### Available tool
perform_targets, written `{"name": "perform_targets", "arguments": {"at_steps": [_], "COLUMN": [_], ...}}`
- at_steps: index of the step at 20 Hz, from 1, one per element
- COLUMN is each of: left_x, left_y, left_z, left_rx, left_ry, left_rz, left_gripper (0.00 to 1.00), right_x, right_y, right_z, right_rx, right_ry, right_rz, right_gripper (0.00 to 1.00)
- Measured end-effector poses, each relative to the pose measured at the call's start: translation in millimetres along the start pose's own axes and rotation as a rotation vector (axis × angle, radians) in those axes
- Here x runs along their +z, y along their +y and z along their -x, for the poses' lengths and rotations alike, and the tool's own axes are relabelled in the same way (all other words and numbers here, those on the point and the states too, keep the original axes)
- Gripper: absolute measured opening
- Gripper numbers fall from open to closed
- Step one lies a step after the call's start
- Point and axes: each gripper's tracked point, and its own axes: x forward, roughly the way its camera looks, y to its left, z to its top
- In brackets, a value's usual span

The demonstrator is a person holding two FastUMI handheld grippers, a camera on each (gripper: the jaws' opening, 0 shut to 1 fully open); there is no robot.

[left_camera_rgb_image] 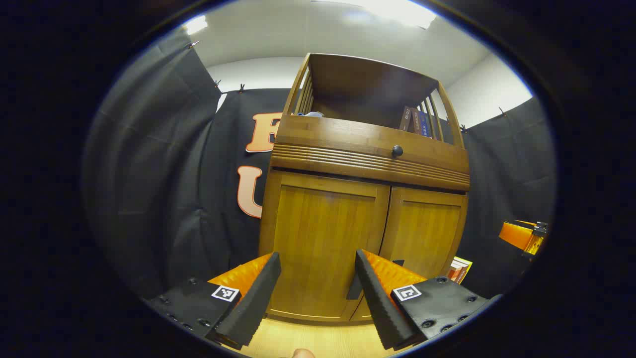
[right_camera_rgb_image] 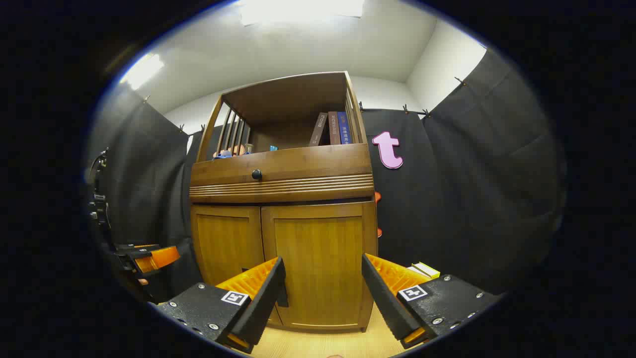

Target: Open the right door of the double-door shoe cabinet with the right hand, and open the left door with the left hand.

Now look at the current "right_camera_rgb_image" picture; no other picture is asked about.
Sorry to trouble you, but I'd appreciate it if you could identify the black backdrop cloth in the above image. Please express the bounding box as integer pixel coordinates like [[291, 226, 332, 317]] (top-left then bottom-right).
[[87, 47, 567, 304]]

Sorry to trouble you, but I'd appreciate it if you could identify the small ceiling light panel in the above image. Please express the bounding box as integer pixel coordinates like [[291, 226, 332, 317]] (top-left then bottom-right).
[[119, 53, 165, 91]]

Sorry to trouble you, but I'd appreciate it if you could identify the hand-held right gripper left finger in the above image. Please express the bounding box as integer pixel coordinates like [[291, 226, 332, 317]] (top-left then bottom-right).
[[156, 256, 287, 355]]

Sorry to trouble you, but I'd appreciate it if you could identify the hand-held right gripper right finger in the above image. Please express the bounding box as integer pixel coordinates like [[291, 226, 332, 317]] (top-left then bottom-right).
[[361, 253, 500, 350]]

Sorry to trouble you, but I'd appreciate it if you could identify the brown book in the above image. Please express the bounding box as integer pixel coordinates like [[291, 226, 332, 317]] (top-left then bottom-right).
[[309, 112, 329, 147]]

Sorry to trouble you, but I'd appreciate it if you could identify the large ceiling light panel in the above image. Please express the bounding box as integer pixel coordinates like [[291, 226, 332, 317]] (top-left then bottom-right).
[[238, 0, 366, 25]]

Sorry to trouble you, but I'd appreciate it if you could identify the blue book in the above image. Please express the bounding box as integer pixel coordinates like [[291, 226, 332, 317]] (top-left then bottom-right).
[[337, 111, 352, 145]]

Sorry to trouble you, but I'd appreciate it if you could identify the maroon book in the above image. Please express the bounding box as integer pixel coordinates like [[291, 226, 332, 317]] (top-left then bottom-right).
[[328, 111, 342, 146]]

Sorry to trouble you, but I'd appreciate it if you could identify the wooden double-door shoe cabinet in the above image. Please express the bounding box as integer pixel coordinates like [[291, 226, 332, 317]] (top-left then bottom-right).
[[189, 71, 378, 333]]

